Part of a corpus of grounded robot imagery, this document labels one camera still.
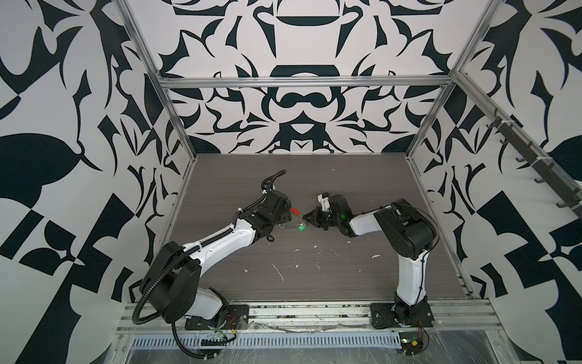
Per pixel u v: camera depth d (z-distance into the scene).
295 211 0.99
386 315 0.74
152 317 0.44
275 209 0.66
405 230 0.54
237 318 0.74
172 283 0.42
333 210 0.83
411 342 0.71
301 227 0.94
